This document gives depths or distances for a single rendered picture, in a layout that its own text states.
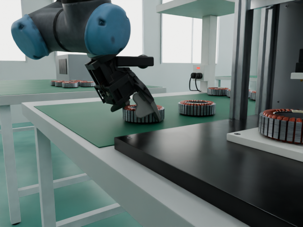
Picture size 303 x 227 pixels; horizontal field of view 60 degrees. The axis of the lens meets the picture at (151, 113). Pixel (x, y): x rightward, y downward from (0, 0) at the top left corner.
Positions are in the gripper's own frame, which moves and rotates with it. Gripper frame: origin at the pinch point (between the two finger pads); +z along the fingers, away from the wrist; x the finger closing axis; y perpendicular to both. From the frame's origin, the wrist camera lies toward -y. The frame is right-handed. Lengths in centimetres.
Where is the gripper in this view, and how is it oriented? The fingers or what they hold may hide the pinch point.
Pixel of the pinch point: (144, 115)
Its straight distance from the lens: 70.6
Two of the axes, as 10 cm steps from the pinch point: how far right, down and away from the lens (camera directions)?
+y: -6.6, 5.9, -4.7
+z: 3.8, 8.0, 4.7
